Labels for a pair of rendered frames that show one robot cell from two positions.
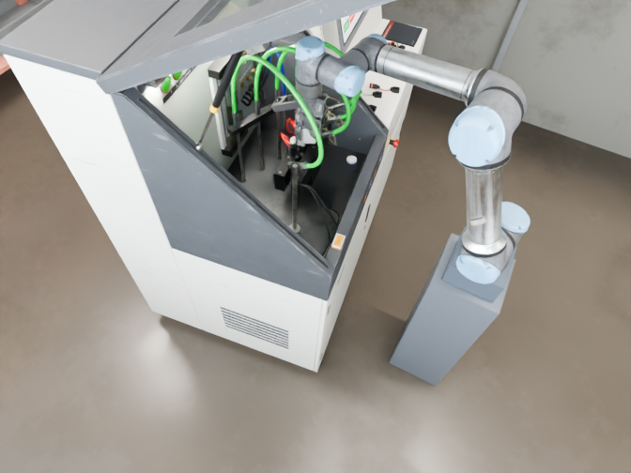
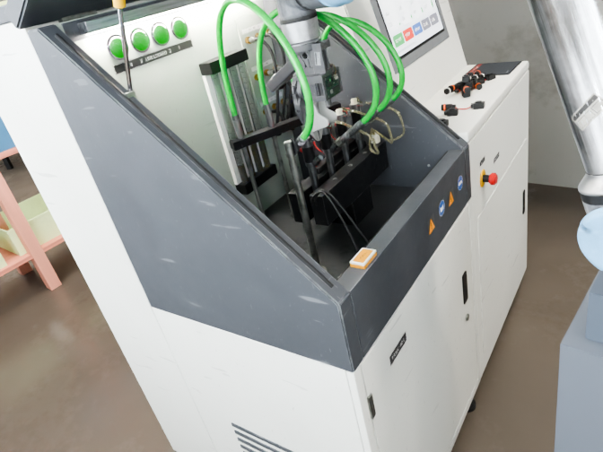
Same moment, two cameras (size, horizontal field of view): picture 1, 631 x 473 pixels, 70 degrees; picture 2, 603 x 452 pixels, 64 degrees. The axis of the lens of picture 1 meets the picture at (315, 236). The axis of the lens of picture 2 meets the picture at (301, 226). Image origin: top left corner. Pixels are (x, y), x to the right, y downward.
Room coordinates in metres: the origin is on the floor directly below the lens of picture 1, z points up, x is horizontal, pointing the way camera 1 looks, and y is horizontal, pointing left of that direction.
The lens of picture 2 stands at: (0.08, -0.29, 1.45)
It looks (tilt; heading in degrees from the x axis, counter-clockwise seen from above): 28 degrees down; 24
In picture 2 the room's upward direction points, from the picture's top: 14 degrees counter-clockwise
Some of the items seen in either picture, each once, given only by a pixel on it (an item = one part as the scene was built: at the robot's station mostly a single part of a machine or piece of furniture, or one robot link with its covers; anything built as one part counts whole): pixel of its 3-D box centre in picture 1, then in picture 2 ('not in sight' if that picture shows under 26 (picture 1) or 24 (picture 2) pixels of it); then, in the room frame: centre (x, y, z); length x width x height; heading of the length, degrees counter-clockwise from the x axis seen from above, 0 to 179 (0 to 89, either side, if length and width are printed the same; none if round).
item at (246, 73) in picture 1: (247, 53); (267, 71); (1.39, 0.28, 1.20); 0.13 x 0.03 x 0.31; 164
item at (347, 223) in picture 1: (355, 206); (413, 236); (1.02, -0.13, 0.87); 0.62 x 0.04 x 0.16; 164
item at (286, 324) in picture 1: (285, 255); (345, 358); (1.09, 0.13, 0.39); 0.70 x 0.58 x 0.79; 164
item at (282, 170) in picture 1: (304, 159); (345, 190); (1.20, 0.06, 0.91); 0.34 x 0.10 x 0.15; 164
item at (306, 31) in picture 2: (309, 84); (301, 31); (1.07, 0.05, 1.33); 0.08 x 0.08 x 0.05
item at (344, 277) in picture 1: (346, 269); (434, 374); (1.01, -0.15, 0.44); 0.65 x 0.02 x 0.68; 164
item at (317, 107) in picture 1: (311, 109); (312, 72); (1.07, 0.04, 1.25); 0.09 x 0.08 x 0.12; 74
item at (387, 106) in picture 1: (384, 68); (467, 96); (1.72, -0.24, 0.96); 0.70 x 0.22 x 0.03; 164
